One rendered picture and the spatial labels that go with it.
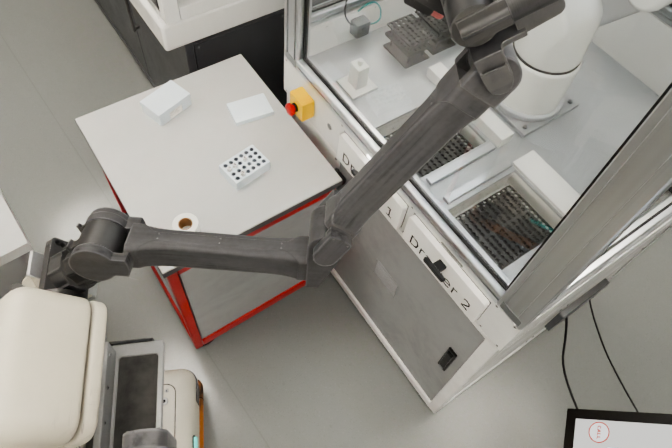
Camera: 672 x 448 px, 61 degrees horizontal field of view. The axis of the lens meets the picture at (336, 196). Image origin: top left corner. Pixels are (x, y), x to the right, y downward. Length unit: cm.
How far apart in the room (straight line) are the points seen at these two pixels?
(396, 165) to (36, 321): 54
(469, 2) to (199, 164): 120
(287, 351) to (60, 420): 147
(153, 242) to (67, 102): 213
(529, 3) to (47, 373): 76
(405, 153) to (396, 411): 156
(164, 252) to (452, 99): 54
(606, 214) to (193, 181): 113
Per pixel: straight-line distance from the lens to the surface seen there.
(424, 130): 77
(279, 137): 179
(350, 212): 86
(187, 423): 194
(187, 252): 98
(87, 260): 101
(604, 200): 99
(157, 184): 172
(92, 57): 326
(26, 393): 87
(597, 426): 131
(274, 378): 223
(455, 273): 142
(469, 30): 69
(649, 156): 91
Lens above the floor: 215
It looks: 57 degrees down
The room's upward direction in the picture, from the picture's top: 8 degrees clockwise
